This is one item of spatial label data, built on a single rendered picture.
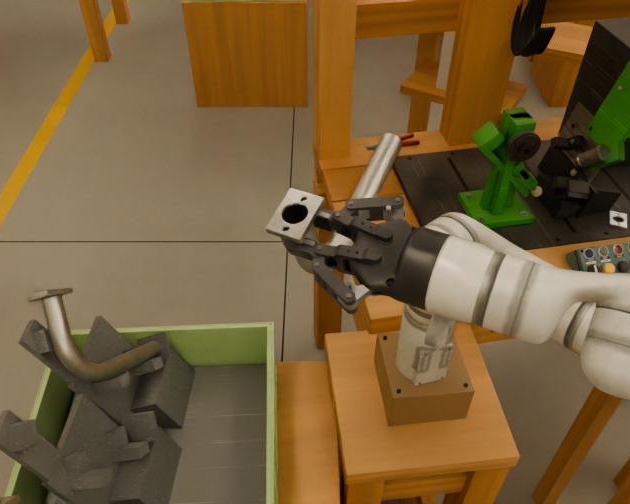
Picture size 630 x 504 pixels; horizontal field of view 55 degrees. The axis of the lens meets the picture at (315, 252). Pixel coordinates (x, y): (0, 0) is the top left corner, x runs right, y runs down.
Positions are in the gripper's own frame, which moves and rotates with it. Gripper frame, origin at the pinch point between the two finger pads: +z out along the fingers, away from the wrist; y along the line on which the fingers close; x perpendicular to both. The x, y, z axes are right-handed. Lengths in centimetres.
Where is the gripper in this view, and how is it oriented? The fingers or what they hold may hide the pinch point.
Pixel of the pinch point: (307, 231)
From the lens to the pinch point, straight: 61.7
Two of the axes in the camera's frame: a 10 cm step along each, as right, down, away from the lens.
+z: -8.8, -2.9, 3.7
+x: 1.6, 5.5, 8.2
